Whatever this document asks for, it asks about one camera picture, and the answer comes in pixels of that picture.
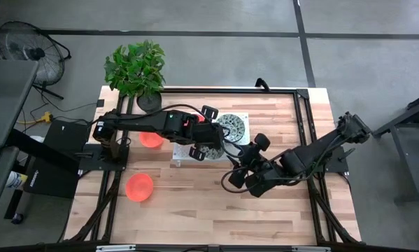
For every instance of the orange mini bowl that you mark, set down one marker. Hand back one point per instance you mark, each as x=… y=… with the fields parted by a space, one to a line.
x=200 y=118
x=151 y=140
x=139 y=187

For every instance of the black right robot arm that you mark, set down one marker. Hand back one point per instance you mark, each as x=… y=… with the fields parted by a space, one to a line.
x=314 y=152

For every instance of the black plant pot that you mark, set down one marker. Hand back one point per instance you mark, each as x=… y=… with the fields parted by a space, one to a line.
x=149 y=102

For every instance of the white and yellow can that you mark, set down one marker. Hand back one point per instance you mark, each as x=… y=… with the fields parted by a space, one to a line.
x=16 y=180

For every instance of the black floor fan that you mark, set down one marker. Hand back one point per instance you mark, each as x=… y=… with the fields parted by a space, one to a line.
x=30 y=52

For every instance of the white metal bracket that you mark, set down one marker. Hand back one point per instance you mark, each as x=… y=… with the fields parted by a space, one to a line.
x=114 y=248
x=310 y=249

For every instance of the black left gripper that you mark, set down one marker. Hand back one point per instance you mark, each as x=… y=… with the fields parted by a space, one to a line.
x=204 y=134

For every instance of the black caster wheel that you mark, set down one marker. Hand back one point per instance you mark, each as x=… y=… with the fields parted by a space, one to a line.
x=16 y=218

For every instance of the black control box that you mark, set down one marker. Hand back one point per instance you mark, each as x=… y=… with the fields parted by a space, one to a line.
x=48 y=182

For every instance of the green leafy plant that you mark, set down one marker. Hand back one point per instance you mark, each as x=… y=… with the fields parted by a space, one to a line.
x=135 y=70

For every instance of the white perforated metal rack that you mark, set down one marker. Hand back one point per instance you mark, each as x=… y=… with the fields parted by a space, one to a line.
x=246 y=117

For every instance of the black aluminium table frame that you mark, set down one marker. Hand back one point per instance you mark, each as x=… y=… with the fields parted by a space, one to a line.
x=230 y=91

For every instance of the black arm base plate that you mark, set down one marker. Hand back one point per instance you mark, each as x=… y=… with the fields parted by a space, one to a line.
x=338 y=164
x=90 y=159

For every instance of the grey metal stand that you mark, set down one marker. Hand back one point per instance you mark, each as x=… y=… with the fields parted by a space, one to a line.
x=405 y=154

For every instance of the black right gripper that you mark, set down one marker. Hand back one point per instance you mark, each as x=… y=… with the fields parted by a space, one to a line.
x=261 y=171

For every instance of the small black tag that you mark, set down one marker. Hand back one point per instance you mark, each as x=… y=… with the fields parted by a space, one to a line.
x=100 y=103

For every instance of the black stand beam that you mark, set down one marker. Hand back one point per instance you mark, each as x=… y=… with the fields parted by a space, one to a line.
x=30 y=147

